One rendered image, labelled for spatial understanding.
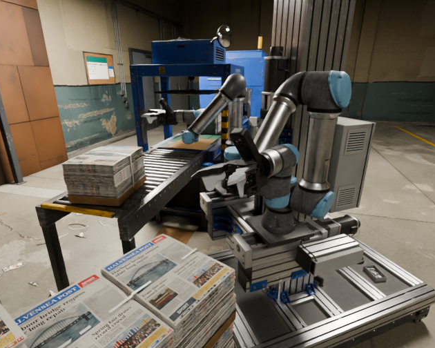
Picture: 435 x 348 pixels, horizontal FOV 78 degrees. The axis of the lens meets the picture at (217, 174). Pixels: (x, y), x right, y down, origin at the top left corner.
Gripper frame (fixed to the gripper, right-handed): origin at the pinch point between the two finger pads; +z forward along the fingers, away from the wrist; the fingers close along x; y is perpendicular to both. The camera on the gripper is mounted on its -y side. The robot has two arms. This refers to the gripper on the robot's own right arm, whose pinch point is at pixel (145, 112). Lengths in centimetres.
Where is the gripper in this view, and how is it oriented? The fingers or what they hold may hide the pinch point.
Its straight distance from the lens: 176.5
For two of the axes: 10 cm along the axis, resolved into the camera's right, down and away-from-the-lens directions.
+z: -10.0, -0.3, 0.8
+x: 0.9, -4.6, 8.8
